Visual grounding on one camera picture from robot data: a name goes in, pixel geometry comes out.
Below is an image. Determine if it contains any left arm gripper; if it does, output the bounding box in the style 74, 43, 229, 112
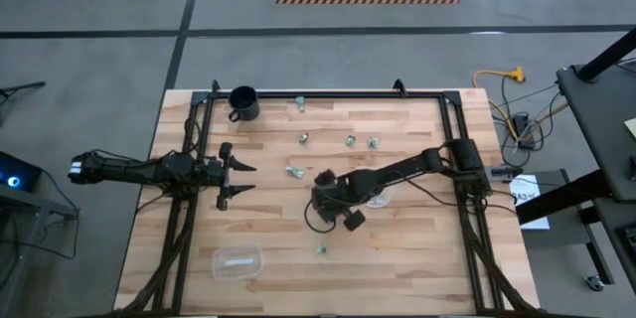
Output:
200, 141, 258, 212

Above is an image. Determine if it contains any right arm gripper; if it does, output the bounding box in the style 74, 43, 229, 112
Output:
308, 168, 369, 234

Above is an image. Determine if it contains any clear plastic bowl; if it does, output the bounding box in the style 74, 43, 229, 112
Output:
365, 186, 397, 210

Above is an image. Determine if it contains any clear rectangular plastic container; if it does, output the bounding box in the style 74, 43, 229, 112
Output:
211, 242, 265, 281

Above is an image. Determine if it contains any grey connector box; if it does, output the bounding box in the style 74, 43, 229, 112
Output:
489, 165, 524, 183

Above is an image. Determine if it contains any white paper sheet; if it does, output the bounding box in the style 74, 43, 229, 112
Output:
509, 173, 552, 232

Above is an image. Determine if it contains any black power strip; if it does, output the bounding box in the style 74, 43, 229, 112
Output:
511, 112, 537, 151

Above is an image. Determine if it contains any grey metal stand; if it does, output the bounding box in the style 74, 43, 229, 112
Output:
0, 186, 80, 318

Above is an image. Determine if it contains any blue lit device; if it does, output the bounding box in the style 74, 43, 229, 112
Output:
0, 151, 44, 193

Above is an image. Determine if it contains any black tripod leg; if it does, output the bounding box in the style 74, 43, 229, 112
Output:
0, 80, 47, 125

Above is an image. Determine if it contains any caster wheel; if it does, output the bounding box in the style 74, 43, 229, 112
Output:
584, 274, 606, 293

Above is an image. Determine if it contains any black desk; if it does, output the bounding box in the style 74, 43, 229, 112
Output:
555, 62, 636, 294

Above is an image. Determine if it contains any black diagonal beam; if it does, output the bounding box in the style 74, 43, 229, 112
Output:
575, 27, 636, 83

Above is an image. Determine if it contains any yellow extension cable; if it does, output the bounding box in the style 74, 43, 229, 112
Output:
471, 66, 527, 140

